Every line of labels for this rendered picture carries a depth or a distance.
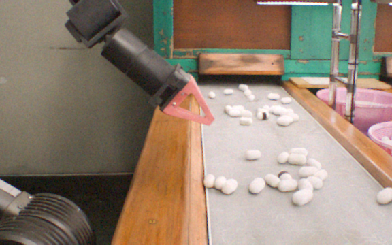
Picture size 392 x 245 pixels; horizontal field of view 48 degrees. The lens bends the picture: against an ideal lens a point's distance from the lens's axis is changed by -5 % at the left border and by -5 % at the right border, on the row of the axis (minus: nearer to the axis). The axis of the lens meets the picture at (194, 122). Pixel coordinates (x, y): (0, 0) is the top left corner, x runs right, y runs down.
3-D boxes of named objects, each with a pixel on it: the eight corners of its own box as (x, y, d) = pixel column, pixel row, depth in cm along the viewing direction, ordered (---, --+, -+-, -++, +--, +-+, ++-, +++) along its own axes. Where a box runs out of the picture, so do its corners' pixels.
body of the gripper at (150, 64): (186, 69, 76) (152, 41, 75) (185, 79, 66) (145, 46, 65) (161, 99, 77) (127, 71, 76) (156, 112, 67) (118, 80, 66)
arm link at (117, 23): (61, 22, 67) (105, -14, 67) (73, 28, 78) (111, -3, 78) (111, 83, 69) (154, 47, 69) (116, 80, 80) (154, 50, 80)
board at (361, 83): (297, 88, 149) (297, 84, 148) (288, 80, 163) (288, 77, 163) (390, 89, 149) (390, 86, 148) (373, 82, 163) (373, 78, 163)
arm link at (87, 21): (67, 10, 105) (103, -19, 105) (83, 28, 107) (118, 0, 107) (54, 22, 65) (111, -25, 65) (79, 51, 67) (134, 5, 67)
